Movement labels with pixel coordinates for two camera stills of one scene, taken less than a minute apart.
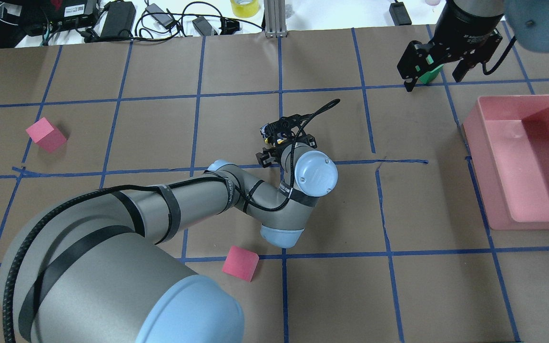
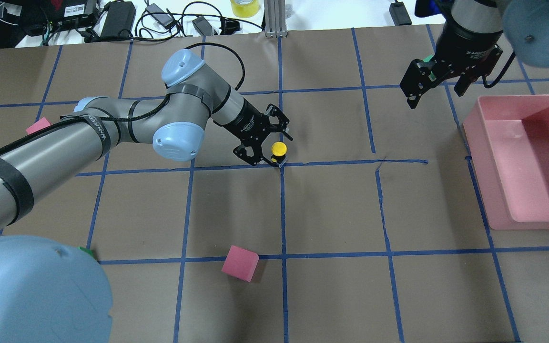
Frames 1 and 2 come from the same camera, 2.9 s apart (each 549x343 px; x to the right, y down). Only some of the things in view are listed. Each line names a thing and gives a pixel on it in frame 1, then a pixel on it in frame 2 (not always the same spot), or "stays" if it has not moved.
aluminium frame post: (275, 15) stays
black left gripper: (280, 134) to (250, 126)
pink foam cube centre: (241, 263) stays
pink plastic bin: (524, 149) stays
